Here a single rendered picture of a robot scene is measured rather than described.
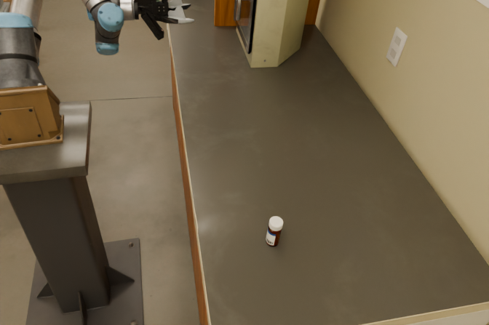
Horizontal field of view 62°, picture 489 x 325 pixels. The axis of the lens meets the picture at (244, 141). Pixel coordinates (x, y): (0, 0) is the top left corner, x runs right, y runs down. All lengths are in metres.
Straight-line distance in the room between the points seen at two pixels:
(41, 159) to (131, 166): 1.30
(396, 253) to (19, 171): 1.02
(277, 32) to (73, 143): 0.83
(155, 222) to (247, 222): 1.24
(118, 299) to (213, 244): 1.06
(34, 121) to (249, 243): 0.69
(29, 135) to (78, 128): 0.14
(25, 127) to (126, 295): 1.01
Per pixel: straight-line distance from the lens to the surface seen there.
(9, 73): 1.24
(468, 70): 1.23
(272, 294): 0.96
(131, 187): 2.43
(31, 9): 1.49
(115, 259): 2.13
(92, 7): 1.38
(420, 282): 1.09
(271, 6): 1.54
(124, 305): 2.01
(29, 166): 1.28
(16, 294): 2.18
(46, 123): 1.29
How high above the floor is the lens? 1.78
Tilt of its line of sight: 41 degrees down
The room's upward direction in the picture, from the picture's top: 6 degrees clockwise
